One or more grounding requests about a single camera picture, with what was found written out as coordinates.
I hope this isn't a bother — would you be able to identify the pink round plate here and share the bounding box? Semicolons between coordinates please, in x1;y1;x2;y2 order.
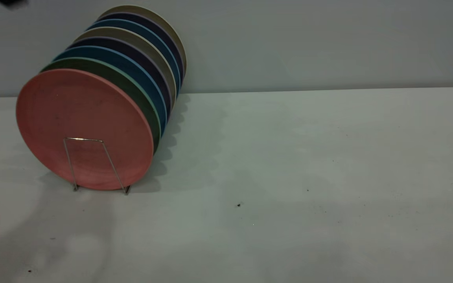
16;69;155;191

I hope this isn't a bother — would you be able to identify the dark purple round plate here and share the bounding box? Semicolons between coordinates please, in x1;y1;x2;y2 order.
98;12;184;85
67;37;172;118

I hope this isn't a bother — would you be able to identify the silver wire plate rack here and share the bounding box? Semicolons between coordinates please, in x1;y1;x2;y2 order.
63;137;132;195

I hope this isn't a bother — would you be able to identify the blue round plate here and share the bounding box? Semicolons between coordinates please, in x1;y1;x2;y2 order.
53;46;168;136
87;18;181;94

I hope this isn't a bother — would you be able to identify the beige round plate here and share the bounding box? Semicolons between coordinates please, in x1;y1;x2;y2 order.
73;26;177;107
100;5;188;79

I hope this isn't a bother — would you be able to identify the green round plate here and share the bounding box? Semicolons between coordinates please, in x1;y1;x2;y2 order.
41;57;161;154

